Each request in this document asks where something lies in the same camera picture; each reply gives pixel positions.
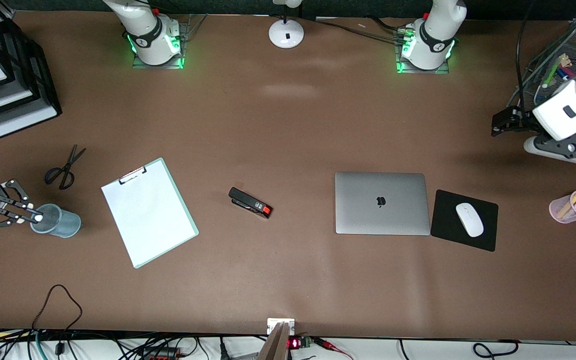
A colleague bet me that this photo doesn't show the black and red stapler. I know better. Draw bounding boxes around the black and red stapler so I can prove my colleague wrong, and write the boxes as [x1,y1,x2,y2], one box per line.
[228,187,274,219]

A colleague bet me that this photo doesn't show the yellow highlighter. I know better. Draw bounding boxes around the yellow highlighter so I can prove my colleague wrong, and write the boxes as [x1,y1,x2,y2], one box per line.
[557,187,576,219]

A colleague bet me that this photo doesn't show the silver laptop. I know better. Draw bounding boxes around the silver laptop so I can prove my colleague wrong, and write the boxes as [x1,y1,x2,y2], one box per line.
[334,171,431,236]

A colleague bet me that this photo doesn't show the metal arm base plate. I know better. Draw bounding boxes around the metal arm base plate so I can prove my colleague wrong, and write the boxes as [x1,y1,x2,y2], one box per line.
[132,22,189,70]
[395,30,451,75]

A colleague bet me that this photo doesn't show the black looped cable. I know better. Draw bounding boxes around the black looped cable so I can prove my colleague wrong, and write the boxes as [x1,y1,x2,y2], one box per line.
[32,284,84,357]

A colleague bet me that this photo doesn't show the black coiled cable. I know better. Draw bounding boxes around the black coiled cable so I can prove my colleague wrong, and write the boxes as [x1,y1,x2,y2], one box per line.
[472,340,520,360]

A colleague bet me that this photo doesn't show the white computer mouse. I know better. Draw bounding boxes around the white computer mouse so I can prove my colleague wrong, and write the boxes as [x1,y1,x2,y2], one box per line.
[455,202,485,238]

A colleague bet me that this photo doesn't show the mint clipboard with white paper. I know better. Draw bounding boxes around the mint clipboard with white paper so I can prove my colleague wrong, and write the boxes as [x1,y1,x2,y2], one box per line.
[100,157,200,269]

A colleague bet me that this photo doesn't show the grey camera mount bar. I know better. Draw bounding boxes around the grey camera mount bar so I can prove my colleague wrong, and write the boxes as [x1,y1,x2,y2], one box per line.
[257,321,291,360]

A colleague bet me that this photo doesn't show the white mount plate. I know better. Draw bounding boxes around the white mount plate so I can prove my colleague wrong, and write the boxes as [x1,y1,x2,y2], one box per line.
[267,318,296,336]

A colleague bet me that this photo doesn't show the blue mesh pen cup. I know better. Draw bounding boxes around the blue mesh pen cup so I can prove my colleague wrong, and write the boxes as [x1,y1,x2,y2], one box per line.
[29,203,82,239]

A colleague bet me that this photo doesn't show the green pen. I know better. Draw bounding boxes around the green pen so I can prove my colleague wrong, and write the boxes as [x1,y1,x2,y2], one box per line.
[542,59,565,90]

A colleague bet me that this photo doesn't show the black mouse pad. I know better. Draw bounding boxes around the black mouse pad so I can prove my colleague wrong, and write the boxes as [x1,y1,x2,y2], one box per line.
[430,189,499,253]

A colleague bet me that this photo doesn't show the white lamp base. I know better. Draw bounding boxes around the white lamp base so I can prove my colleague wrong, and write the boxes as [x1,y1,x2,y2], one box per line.
[268,0,305,49]

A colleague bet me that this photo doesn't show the red wire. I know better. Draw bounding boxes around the red wire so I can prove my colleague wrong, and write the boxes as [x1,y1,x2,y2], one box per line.
[313,337,355,360]

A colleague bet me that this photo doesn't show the black base cable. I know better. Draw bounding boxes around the black base cable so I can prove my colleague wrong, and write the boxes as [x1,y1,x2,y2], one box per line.
[313,19,406,43]
[367,16,405,32]

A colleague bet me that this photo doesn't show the black scissors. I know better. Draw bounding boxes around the black scissors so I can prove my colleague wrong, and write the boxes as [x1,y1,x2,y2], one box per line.
[44,144,88,190]

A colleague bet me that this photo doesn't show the black stacked paper tray rack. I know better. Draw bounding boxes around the black stacked paper tray rack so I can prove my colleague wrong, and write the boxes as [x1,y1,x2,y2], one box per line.
[0,0,63,140]

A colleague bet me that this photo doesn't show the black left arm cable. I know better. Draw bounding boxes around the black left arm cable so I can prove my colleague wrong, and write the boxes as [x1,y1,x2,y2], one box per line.
[515,0,536,111]

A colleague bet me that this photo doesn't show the black wire mesh organiser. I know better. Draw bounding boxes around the black wire mesh organiser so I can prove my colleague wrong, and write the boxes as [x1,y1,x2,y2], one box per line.
[510,17,576,142]

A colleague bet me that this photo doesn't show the teal cable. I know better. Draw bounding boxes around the teal cable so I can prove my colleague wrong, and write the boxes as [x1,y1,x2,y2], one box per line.
[34,330,50,360]

